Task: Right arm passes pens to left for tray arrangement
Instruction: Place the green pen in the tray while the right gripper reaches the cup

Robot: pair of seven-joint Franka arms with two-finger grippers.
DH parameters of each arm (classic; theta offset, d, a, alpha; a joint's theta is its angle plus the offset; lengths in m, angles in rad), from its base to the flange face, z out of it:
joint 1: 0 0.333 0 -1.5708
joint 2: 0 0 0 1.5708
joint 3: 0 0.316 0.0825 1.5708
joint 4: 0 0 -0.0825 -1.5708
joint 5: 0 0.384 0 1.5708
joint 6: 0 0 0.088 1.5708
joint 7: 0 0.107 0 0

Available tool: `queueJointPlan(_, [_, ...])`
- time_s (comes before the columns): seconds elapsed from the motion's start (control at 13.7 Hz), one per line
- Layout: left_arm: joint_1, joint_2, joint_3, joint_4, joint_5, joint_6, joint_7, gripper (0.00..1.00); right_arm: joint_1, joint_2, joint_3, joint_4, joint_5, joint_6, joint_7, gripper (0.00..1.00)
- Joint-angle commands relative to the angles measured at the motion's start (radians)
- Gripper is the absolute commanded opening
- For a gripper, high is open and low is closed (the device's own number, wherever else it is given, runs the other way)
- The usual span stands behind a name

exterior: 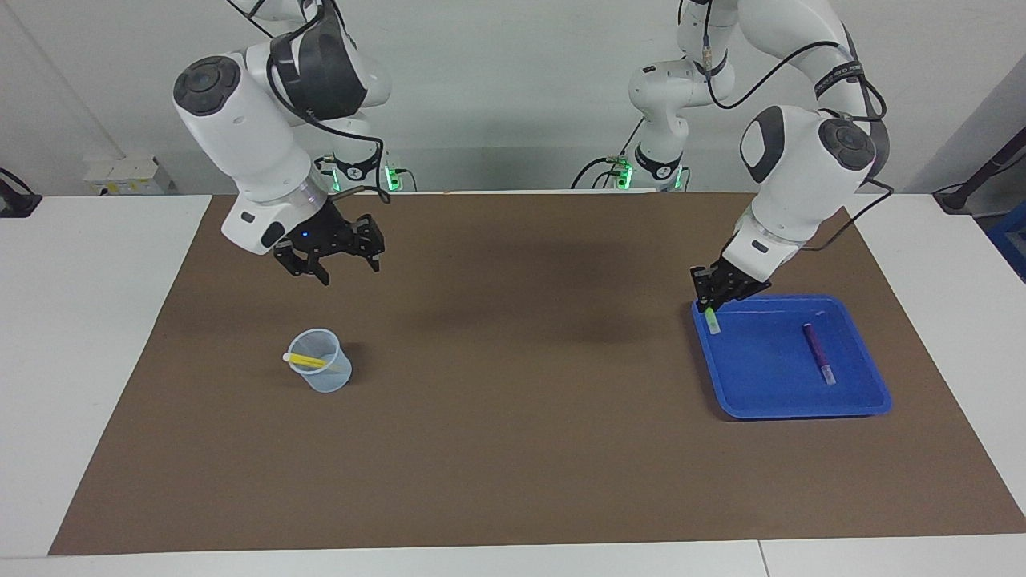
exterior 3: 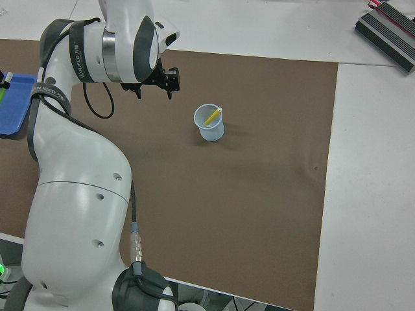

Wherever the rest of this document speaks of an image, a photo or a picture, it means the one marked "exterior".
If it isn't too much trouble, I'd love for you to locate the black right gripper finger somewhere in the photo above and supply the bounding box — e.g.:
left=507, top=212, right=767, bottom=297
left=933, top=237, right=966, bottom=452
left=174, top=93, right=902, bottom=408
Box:
left=273, top=243, right=331, bottom=287
left=351, top=212, right=386, bottom=274

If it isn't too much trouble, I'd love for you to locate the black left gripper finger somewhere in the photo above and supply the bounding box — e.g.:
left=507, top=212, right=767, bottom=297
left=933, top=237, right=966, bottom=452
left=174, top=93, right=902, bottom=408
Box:
left=705, top=284, right=746, bottom=315
left=690, top=267, right=720, bottom=313

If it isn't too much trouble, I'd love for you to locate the purple pen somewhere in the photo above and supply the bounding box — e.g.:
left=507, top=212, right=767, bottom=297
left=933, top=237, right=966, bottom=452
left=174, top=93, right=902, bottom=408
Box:
left=803, top=322, right=837, bottom=387

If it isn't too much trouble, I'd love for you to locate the blue plastic tray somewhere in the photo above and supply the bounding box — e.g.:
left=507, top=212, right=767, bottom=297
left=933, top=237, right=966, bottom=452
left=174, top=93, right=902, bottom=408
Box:
left=691, top=294, right=893, bottom=421

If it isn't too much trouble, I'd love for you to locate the clear plastic cup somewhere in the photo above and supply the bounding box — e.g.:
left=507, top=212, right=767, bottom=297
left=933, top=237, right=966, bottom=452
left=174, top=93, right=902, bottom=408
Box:
left=289, top=328, right=353, bottom=394

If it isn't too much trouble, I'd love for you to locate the brown table mat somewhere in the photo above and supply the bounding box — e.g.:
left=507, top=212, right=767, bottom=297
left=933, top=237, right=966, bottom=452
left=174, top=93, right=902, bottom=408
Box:
left=48, top=191, right=1026, bottom=556

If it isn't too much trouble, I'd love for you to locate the black stand pole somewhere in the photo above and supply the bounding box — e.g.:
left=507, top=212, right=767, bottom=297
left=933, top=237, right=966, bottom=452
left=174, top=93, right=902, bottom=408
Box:
left=934, top=128, right=1026, bottom=215

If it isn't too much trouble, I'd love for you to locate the blue storage bin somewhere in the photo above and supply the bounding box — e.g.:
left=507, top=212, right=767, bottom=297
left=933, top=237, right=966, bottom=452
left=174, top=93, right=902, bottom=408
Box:
left=988, top=200, right=1026, bottom=283

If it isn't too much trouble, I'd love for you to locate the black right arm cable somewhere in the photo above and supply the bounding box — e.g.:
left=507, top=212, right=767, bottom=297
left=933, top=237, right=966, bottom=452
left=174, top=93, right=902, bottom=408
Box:
left=227, top=0, right=392, bottom=206

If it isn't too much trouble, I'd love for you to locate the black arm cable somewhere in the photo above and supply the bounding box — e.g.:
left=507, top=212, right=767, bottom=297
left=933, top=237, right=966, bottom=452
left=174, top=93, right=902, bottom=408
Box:
left=677, top=0, right=895, bottom=252
left=227, top=0, right=392, bottom=206

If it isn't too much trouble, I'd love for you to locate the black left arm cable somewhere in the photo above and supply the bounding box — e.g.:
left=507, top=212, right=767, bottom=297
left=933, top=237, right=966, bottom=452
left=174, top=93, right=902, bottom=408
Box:
left=677, top=0, right=895, bottom=252

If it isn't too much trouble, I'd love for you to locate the white wall socket box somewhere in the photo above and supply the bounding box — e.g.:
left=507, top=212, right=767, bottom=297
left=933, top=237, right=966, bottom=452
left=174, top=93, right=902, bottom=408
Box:
left=84, top=156, right=173, bottom=196

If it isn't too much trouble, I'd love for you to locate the black clamp mount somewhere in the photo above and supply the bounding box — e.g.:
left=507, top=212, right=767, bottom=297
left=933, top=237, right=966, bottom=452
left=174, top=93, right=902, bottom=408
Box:
left=0, top=168, right=42, bottom=219

